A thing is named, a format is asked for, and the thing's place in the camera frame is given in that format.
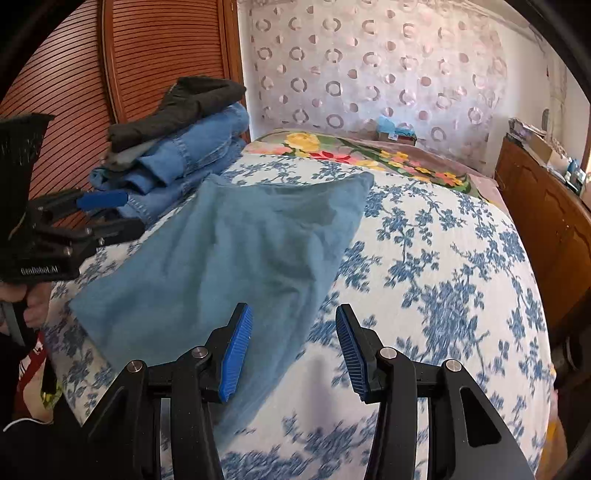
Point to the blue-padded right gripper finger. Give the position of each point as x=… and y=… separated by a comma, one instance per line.
x=101, y=199

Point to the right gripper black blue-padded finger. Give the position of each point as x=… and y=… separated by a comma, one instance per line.
x=468, y=439
x=123, y=430

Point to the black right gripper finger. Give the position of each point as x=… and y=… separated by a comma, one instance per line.
x=117, y=231

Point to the teal blue shorts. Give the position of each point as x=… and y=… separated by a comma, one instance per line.
x=274, y=247

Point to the person's left hand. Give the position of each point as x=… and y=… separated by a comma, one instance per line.
x=36, y=297

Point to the grey folded garment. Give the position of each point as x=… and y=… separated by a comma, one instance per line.
x=119, y=161

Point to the lower folded blue jeans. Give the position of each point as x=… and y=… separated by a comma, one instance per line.
x=149, y=198

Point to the folded blue jeans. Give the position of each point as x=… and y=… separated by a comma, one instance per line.
x=184, y=150
x=149, y=198

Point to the upper folded blue jeans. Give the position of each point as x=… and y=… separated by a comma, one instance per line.
x=184, y=150

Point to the white blue floral bedsheet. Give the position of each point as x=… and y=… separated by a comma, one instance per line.
x=439, y=275

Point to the brown louvered wardrobe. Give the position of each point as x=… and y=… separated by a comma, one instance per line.
x=111, y=62

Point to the black folded garment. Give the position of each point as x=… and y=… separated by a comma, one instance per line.
x=188, y=100

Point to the brown wooden sideboard cabinet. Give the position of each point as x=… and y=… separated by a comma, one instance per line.
x=554, y=227

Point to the blue tissue box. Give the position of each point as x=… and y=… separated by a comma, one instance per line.
x=388, y=130

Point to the cardboard box on cabinet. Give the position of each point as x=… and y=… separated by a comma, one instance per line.
x=543, y=152

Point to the stack of papers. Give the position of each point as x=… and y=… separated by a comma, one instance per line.
x=524, y=130

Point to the white pink circle curtain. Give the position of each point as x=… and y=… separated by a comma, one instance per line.
x=341, y=67

